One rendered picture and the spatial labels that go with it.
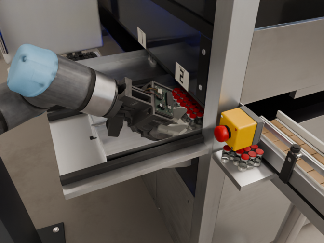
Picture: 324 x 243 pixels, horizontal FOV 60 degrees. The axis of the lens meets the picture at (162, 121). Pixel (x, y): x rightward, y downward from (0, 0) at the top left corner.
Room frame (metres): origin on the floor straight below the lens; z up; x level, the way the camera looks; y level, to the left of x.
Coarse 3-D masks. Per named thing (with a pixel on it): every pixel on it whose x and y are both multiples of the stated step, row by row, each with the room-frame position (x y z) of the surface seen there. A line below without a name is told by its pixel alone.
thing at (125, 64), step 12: (84, 60) 1.09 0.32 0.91; (96, 60) 1.11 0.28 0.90; (108, 60) 1.13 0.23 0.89; (120, 60) 1.15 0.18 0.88; (132, 60) 1.15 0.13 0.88; (144, 60) 1.15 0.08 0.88; (108, 72) 1.04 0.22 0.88; (120, 72) 1.04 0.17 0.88; (132, 72) 1.04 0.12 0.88; (144, 72) 1.04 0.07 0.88; (156, 72) 1.04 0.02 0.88; (132, 84) 0.90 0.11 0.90
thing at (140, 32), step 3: (138, 27) 1.09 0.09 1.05; (138, 30) 1.09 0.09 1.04; (141, 30) 1.06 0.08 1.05; (138, 33) 1.09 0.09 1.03; (141, 33) 1.06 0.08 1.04; (144, 33) 1.03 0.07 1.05; (138, 36) 1.09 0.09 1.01; (141, 36) 1.06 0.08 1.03; (144, 36) 1.03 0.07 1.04; (138, 39) 1.09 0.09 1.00; (141, 39) 1.06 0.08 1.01; (144, 39) 1.03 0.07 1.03; (141, 42) 1.06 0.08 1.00; (144, 42) 1.03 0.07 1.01; (144, 45) 1.03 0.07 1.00
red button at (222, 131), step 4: (216, 128) 0.51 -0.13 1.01; (220, 128) 0.51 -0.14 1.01; (224, 128) 0.51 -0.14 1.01; (216, 132) 0.51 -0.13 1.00; (220, 132) 0.50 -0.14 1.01; (224, 132) 0.50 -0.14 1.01; (228, 132) 0.50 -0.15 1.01; (216, 136) 0.50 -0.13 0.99; (220, 136) 0.49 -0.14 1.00; (224, 136) 0.49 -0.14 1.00; (228, 136) 0.50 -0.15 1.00; (220, 140) 0.49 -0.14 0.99; (224, 140) 0.49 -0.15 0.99
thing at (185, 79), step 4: (176, 64) 0.78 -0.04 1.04; (176, 68) 0.78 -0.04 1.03; (180, 68) 0.76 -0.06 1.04; (176, 72) 0.78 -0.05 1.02; (180, 72) 0.76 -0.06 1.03; (184, 72) 0.73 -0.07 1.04; (188, 72) 0.72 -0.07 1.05; (176, 76) 0.78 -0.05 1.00; (184, 76) 0.73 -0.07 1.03; (188, 76) 0.71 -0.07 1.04; (176, 80) 0.78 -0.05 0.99; (184, 80) 0.73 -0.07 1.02; (188, 80) 0.71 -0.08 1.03; (184, 84) 0.73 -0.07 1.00; (188, 84) 0.71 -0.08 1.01; (188, 88) 0.71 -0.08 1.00
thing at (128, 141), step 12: (96, 120) 0.71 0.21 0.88; (96, 132) 0.62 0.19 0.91; (120, 132) 0.65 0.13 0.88; (132, 132) 0.65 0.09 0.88; (192, 132) 0.62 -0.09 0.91; (108, 144) 0.60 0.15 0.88; (120, 144) 0.60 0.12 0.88; (132, 144) 0.60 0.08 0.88; (144, 144) 0.56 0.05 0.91; (156, 144) 0.57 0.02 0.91; (108, 156) 0.52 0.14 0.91; (120, 156) 0.53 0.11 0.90
